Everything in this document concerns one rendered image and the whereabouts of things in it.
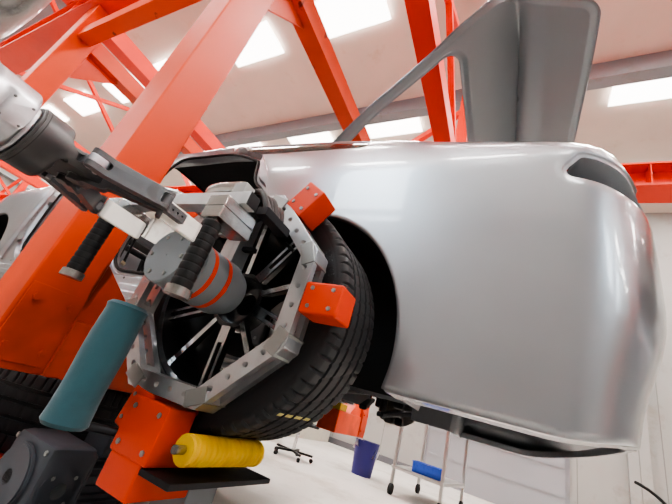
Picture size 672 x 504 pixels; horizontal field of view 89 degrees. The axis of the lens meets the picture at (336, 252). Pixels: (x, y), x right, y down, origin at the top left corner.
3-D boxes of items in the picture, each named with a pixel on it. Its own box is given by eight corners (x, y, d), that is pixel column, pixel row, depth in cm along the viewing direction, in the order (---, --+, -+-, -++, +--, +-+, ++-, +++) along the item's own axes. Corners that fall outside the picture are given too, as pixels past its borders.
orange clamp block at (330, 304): (312, 322, 76) (348, 329, 72) (296, 310, 70) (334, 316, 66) (321, 294, 79) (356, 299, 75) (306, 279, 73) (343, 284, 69)
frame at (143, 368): (273, 438, 65) (347, 208, 88) (253, 436, 60) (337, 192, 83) (112, 374, 91) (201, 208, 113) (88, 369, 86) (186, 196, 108)
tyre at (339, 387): (300, 208, 132) (171, 327, 127) (267, 166, 114) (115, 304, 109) (425, 319, 91) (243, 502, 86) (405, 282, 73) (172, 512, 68)
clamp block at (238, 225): (248, 242, 67) (258, 220, 69) (218, 216, 60) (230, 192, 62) (229, 241, 70) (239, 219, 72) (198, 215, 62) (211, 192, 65)
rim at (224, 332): (295, 231, 127) (193, 326, 123) (260, 192, 109) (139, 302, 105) (385, 320, 96) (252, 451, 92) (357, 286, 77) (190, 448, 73)
